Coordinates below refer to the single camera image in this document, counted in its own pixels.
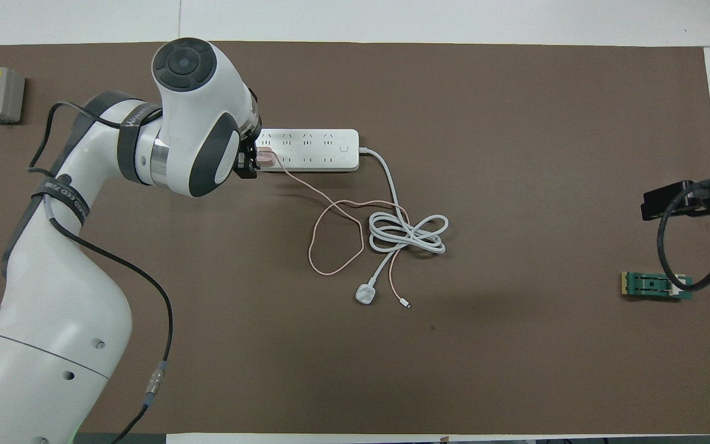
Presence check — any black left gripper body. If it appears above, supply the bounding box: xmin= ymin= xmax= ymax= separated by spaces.
xmin=238 ymin=117 xmax=264 ymax=158

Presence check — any pink charging cable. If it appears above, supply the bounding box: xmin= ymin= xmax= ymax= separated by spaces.
xmin=272 ymin=160 xmax=412 ymax=308

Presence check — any white power strip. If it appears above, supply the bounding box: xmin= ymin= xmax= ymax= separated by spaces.
xmin=255 ymin=128 xmax=360 ymax=173

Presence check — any brown table mat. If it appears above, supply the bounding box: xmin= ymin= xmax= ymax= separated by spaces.
xmin=0 ymin=41 xmax=710 ymax=434

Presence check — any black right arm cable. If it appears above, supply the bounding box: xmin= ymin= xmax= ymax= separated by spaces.
xmin=657 ymin=178 xmax=710 ymax=292

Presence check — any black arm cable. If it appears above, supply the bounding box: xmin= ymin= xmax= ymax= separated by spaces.
xmin=657 ymin=178 xmax=710 ymax=292
xmin=27 ymin=102 xmax=174 ymax=444

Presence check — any green knife switch block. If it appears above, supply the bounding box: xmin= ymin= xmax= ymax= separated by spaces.
xmin=621 ymin=272 xmax=695 ymax=302

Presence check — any white power strip cable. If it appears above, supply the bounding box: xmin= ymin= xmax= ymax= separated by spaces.
xmin=355 ymin=147 xmax=451 ymax=307

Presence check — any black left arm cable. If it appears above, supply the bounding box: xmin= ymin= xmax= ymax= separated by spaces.
xmin=27 ymin=102 xmax=174 ymax=444

